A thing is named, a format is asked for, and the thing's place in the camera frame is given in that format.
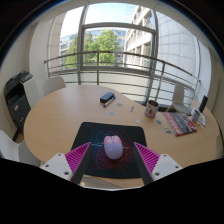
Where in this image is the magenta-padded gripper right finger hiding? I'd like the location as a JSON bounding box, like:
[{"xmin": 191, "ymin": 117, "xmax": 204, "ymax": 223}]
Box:
[{"xmin": 132, "ymin": 142, "xmax": 184, "ymax": 186}]

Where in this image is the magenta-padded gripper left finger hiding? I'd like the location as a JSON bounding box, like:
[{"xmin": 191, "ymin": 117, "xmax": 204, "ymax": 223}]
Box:
[{"xmin": 40, "ymin": 141, "xmax": 92, "ymax": 185}]

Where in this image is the pink and lilac computer mouse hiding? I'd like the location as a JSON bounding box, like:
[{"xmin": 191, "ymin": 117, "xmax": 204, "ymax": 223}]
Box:
[{"xmin": 103, "ymin": 134, "xmax": 125, "ymax": 161}]

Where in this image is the black mouse pad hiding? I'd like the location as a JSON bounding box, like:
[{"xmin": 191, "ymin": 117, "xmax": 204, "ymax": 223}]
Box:
[{"xmin": 70, "ymin": 121, "xmax": 148, "ymax": 180}]

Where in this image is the red and blue book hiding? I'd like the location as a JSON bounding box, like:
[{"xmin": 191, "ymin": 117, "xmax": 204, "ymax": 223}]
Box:
[{"xmin": 162, "ymin": 111, "xmax": 198, "ymax": 137}]

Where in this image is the white chair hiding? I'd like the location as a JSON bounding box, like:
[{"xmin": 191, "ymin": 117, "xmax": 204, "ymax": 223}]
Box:
[
  {"xmin": 42, "ymin": 75, "xmax": 67, "ymax": 98},
  {"xmin": 0, "ymin": 129, "xmax": 43, "ymax": 168},
  {"xmin": 165, "ymin": 82, "xmax": 193, "ymax": 116}
]

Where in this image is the fruit print tin can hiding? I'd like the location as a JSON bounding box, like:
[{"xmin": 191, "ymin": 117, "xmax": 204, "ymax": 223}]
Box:
[{"xmin": 143, "ymin": 99, "xmax": 160, "ymax": 119}]

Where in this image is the black cylinder speaker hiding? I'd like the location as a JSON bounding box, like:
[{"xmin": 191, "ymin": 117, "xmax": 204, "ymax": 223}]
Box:
[{"xmin": 198, "ymin": 94, "xmax": 209, "ymax": 114}]

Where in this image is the black and white office printer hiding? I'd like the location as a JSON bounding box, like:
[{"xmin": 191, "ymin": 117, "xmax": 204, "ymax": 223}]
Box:
[{"xmin": 3, "ymin": 69, "xmax": 41, "ymax": 133}]

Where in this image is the blue marker pen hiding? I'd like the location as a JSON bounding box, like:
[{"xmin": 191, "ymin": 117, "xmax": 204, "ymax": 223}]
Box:
[{"xmin": 102, "ymin": 95, "xmax": 117, "ymax": 108}]

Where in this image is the black whiteboard eraser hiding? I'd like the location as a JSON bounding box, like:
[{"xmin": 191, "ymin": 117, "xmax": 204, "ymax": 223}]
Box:
[{"xmin": 99, "ymin": 91, "xmax": 116, "ymax": 104}]

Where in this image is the metal balcony railing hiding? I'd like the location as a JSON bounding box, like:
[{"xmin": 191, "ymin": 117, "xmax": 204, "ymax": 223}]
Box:
[{"xmin": 43, "ymin": 50, "xmax": 203, "ymax": 108}]

